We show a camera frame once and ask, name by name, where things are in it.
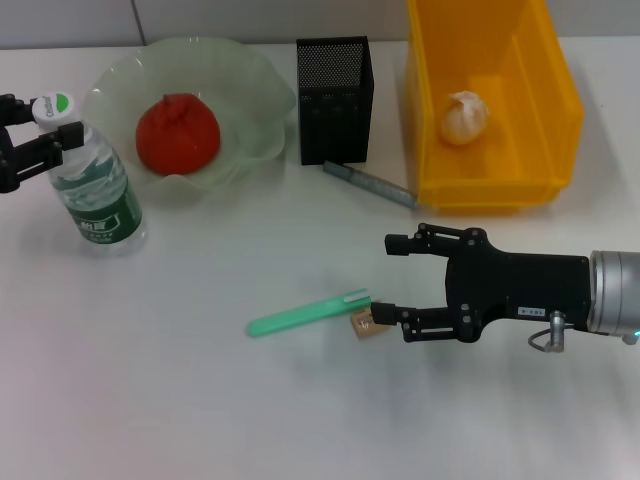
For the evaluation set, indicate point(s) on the black mesh pen holder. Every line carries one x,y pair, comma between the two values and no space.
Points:
335,125

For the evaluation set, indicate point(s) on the clear green-label water bottle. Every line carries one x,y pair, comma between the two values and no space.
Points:
100,210

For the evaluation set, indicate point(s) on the silver grey pen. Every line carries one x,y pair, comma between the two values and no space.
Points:
370,182

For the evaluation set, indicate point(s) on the white garlic bulb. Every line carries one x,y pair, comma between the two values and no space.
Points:
465,120

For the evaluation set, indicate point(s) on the translucent green fruit plate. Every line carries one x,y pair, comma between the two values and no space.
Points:
250,90

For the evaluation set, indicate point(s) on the tan eraser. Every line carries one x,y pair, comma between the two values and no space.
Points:
362,327

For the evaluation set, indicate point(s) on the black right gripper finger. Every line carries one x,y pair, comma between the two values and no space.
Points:
410,320
405,244

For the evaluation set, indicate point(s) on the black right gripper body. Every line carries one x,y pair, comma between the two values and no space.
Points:
520,287

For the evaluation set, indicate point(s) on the yellow plastic bin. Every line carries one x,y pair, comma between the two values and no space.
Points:
525,75

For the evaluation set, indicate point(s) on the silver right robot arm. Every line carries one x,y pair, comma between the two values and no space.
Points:
615,295

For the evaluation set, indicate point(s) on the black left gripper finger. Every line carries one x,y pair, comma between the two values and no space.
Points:
17,112
70,135

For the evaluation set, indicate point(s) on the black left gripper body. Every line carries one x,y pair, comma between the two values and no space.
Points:
6,165

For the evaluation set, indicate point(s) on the green pen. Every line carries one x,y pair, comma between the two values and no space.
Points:
300,312

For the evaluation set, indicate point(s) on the red tomato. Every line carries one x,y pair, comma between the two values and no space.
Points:
177,140

